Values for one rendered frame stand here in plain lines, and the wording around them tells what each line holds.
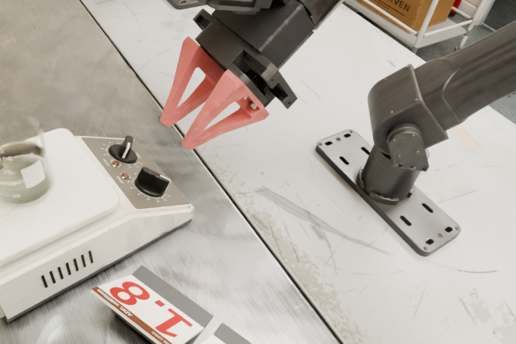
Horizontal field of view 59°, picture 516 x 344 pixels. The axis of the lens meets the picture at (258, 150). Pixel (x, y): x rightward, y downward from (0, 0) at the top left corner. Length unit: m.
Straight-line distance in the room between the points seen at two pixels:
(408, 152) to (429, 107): 0.05
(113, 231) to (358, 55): 0.56
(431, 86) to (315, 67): 0.33
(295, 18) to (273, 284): 0.26
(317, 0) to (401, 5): 2.20
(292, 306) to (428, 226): 0.20
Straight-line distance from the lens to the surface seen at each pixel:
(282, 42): 0.38
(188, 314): 0.46
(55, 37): 0.81
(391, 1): 2.63
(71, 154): 0.47
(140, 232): 0.46
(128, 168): 0.50
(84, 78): 0.71
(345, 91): 0.74
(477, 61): 0.49
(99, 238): 0.44
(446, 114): 0.49
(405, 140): 0.49
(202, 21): 0.42
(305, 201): 0.56
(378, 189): 0.56
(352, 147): 0.63
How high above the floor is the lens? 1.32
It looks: 44 degrees down
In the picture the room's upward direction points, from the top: 11 degrees clockwise
